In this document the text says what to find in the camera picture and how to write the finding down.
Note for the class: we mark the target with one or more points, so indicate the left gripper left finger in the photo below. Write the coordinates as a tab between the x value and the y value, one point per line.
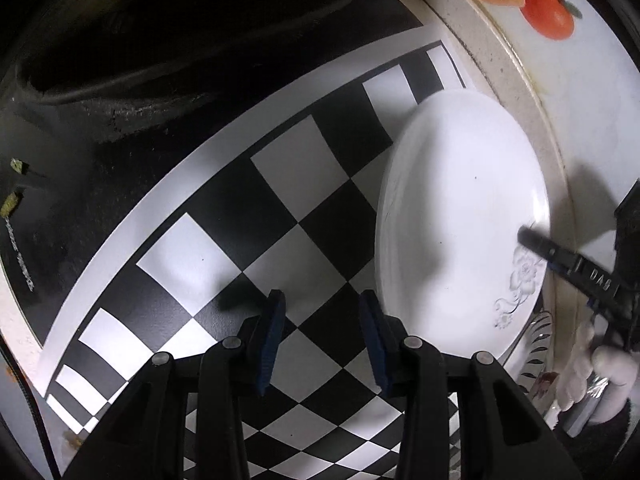
141	436

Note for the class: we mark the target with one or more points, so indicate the striped pattern plate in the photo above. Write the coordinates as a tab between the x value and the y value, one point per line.
529	357

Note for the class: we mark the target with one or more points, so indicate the white floral plate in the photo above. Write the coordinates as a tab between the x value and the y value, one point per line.
461	181

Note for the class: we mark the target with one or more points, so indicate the right white gloved hand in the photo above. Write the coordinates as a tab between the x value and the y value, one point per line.
592	355

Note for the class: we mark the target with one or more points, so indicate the black wok pan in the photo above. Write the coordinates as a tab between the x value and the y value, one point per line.
102	98

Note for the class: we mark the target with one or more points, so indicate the black white checkered mat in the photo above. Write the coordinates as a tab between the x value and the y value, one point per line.
282	197

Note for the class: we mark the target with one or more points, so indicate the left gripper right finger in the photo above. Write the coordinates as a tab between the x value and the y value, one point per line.
502	436

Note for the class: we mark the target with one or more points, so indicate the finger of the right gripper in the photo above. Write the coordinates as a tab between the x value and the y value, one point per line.
588	277

